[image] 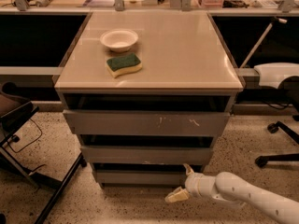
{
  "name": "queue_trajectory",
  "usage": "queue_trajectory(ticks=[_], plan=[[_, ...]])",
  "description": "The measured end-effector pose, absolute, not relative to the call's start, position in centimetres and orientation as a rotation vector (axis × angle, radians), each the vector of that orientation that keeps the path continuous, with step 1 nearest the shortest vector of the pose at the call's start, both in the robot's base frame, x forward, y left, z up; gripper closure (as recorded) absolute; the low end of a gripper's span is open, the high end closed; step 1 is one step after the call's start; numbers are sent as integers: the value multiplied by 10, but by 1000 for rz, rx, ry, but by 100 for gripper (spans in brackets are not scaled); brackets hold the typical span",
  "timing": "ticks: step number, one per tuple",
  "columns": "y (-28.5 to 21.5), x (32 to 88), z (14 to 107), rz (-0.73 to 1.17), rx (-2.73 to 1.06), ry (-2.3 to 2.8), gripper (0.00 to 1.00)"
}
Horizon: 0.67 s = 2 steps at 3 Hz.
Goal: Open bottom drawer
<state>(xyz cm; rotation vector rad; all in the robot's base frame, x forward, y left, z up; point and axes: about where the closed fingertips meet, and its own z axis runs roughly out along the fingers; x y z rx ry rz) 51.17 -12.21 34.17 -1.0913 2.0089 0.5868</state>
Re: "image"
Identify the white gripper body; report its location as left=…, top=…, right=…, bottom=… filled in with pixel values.
left=185, top=173, right=216, bottom=198

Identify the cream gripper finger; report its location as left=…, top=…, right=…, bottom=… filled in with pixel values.
left=183, top=163, right=194, bottom=176
left=164, top=187, right=190, bottom=203

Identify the grey bottom drawer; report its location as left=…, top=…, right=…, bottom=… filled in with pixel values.
left=93, top=170, right=187, bottom=186

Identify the grey drawer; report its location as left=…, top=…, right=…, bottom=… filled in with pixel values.
left=93, top=170, right=187, bottom=186
left=81, top=146, right=212, bottom=165
left=64, top=110, right=230, bottom=136

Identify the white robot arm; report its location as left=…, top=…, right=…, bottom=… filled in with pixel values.
left=165, top=163, right=299, bottom=224

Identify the grey drawer cabinet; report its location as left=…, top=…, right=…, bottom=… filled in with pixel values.
left=53, top=10, right=245, bottom=189

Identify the grey middle drawer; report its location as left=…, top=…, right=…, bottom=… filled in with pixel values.
left=81, top=146, right=212, bottom=165

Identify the grey top drawer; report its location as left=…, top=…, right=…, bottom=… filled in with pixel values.
left=64, top=110, right=230, bottom=136

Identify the black office chair base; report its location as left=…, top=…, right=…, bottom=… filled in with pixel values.
left=255, top=120, right=299, bottom=168

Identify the green yellow sponge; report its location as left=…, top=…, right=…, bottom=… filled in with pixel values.
left=106, top=53, right=142, bottom=78

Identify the white chair armrest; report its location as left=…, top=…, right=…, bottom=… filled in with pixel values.
left=254, top=63, right=299, bottom=89

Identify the white bowl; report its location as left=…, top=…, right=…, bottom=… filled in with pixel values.
left=100, top=29, right=138, bottom=53

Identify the white stick with black tip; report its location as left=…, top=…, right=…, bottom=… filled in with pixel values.
left=239, top=17, right=288, bottom=68

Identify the black chair on left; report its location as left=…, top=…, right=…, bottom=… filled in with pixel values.
left=0, top=81, right=88, bottom=224

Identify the black floor cable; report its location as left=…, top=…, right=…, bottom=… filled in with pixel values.
left=7, top=118, right=44, bottom=154

